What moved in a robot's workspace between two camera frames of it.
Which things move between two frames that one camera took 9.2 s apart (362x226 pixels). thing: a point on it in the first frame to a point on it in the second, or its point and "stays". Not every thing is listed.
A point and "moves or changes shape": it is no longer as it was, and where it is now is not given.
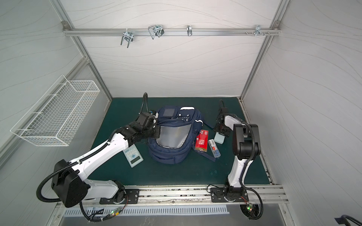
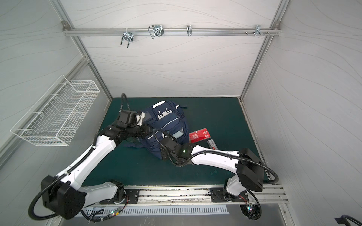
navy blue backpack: x=176 y=144 moves or changes shape
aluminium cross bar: x=172 y=32 stays
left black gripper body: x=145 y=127 to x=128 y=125
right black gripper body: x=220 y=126 to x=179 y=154
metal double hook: x=157 y=30 stays
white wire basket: x=54 y=119 stays
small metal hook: x=189 y=30 stays
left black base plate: x=131 y=196 stays
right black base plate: x=228 y=194 stays
